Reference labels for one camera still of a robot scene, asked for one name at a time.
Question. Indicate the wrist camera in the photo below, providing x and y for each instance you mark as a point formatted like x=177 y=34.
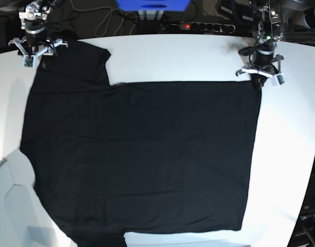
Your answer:
x=28 y=62
x=278 y=79

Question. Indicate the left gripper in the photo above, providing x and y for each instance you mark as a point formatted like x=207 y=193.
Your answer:
x=260 y=73

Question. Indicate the blue plastic box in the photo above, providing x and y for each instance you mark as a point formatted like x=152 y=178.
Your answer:
x=165 y=5

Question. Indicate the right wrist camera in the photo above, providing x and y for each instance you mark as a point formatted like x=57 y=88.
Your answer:
x=28 y=62

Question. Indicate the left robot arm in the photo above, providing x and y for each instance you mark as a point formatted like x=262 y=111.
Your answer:
x=263 y=64

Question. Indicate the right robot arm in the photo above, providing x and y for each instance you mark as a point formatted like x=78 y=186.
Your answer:
x=34 y=21

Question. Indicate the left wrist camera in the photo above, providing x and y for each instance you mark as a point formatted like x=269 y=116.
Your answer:
x=278 y=79

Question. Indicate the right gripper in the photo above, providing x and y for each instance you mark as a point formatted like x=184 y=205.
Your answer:
x=39 y=48

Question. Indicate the black power strip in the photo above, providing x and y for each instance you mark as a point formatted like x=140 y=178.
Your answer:
x=206 y=27

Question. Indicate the black T-shirt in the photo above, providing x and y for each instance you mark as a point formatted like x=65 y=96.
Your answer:
x=146 y=157

